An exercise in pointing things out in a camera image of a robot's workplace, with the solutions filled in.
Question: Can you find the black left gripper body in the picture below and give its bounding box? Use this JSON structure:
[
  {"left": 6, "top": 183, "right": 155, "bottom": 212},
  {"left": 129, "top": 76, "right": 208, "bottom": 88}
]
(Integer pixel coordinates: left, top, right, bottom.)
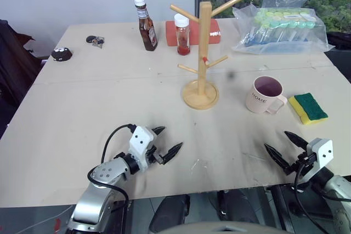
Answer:
[{"left": 146, "top": 146, "right": 163, "bottom": 167}]

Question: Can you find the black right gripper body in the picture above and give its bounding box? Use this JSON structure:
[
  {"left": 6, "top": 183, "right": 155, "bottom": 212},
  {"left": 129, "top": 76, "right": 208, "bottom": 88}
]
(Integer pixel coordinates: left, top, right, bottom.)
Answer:
[{"left": 290, "top": 150, "right": 319, "bottom": 174}]

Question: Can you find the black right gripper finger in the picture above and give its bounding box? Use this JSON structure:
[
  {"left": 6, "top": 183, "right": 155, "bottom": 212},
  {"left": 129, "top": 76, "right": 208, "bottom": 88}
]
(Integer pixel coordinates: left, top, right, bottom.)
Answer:
[
  {"left": 284, "top": 130, "right": 308, "bottom": 152},
  {"left": 263, "top": 142, "right": 296, "bottom": 176}
]

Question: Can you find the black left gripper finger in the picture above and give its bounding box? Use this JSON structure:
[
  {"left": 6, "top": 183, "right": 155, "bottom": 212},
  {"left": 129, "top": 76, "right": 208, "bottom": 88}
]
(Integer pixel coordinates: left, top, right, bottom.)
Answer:
[
  {"left": 152, "top": 126, "right": 167, "bottom": 137},
  {"left": 159, "top": 142, "right": 184, "bottom": 165}
]

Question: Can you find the wooden mug tree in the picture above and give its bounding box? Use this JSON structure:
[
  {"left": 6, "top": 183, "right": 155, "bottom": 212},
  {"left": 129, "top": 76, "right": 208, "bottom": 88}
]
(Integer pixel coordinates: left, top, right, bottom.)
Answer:
[{"left": 169, "top": 0, "right": 244, "bottom": 111}]

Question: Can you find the yellow green sponge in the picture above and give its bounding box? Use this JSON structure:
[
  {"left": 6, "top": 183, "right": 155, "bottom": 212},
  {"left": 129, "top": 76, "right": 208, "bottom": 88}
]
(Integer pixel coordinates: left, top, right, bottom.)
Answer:
[{"left": 287, "top": 92, "right": 329, "bottom": 125}]

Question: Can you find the dark rounded shape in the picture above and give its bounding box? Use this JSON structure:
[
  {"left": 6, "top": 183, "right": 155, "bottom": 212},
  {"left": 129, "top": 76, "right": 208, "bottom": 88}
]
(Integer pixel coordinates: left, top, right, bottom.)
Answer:
[
  {"left": 149, "top": 193, "right": 191, "bottom": 234},
  {"left": 217, "top": 189, "right": 262, "bottom": 223}
]

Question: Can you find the grey rounded robot body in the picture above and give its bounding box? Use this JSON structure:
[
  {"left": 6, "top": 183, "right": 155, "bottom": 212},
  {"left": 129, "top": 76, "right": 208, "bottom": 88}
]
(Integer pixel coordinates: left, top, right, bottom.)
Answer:
[{"left": 163, "top": 219, "right": 287, "bottom": 234}]

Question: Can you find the red spice jar white lid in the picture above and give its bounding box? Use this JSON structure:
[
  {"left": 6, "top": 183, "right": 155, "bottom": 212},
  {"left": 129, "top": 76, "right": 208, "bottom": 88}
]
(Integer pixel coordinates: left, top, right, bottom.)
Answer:
[{"left": 173, "top": 13, "right": 191, "bottom": 56}]

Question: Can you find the red rectangular box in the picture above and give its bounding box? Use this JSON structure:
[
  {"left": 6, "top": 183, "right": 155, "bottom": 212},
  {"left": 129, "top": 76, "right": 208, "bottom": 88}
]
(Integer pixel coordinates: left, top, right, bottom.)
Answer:
[{"left": 165, "top": 20, "right": 222, "bottom": 47}]

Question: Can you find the black object beside table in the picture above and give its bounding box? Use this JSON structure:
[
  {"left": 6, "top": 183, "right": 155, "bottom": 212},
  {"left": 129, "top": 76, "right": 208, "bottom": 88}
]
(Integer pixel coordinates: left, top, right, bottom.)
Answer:
[{"left": 325, "top": 31, "right": 351, "bottom": 84}]

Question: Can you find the ketchup bottle with white cap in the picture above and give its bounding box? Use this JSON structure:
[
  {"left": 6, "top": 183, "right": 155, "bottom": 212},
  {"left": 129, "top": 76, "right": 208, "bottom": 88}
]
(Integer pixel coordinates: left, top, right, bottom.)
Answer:
[{"left": 133, "top": 0, "right": 159, "bottom": 52}]

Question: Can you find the plastic bag of capped tubes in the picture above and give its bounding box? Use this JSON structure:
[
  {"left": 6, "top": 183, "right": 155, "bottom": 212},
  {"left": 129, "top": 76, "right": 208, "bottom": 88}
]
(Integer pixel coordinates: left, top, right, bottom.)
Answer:
[{"left": 231, "top": 3, "right": 337, "bottom": 55}]

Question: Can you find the bunch of keys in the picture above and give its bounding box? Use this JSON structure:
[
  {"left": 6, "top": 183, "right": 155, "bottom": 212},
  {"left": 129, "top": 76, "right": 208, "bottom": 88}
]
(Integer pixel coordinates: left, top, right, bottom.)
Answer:
[{"left": 85, "top": 35, "right": 106, "bottom": 49}]

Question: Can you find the black round dotted object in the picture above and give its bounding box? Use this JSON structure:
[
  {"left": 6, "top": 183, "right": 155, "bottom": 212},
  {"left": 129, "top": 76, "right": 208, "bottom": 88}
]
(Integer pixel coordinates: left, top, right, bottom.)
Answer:
[{"left": 50, "top": 47, "right": 73, "bottom": 63}]

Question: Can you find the dark cloth covered chair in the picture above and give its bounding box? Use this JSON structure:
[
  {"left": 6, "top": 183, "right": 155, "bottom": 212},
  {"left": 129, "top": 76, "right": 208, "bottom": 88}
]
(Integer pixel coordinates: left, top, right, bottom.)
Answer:
[{"left": 0, "top": 19, "right": 43, "bottom": 139}]

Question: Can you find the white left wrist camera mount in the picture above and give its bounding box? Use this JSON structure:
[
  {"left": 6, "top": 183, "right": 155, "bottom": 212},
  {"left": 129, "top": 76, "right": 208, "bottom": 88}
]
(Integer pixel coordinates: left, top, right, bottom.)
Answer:
[{"left": 128, "top": 125, "right": 156, "bottom": 174}]

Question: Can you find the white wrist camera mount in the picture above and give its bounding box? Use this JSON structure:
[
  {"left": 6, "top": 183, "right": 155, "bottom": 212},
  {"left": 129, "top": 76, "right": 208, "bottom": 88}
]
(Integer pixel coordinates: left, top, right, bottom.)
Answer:
[
  {"left": 128, "top": 125, "right": 156, "bottom": 174},
  {"left": 306, "top": 137, "right": 334, "bottom": 180}
]

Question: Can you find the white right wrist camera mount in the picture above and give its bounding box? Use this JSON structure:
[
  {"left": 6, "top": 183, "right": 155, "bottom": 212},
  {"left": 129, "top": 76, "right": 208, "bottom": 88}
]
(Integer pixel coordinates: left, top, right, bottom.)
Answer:
[{"left": 306, "top": 137, "right": 334, "bottom": 180}]

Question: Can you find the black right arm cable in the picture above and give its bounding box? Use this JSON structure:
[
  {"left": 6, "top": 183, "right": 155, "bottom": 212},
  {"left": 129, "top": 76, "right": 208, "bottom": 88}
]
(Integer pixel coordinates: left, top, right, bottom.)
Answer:
[{"left": 293, "top": 159, "right": 334, "bottom": 234}]

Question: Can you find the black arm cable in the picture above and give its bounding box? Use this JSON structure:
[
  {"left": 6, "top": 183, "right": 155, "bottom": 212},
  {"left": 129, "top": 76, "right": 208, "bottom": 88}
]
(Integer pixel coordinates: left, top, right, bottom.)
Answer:
[
  {"left": 293, "top": 159, "right": 334, "bottom": 234},
  {"left": 87, "top": 123, "right": 137, "bottom": 210}
]

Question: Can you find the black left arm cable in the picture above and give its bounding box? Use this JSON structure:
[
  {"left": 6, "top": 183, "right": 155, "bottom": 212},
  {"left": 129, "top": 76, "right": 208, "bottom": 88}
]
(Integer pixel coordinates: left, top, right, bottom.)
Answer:
[{"left": 87, "top": 123, "right": 137, "bottom": 210}]

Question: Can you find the black table frame leg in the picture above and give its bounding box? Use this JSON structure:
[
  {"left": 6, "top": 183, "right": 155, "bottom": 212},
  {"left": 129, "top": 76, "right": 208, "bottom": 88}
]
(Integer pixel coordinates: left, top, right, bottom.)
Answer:
[{"left": 264, "top": 185, "right": 293, "bottom": 233}]

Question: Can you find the pink mug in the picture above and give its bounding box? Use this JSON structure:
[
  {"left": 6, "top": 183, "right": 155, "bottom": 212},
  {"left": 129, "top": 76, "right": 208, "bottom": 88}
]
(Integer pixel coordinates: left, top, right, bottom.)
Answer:
[{"left": 245, "top": 76, "right": 288, "bottom": 115}]

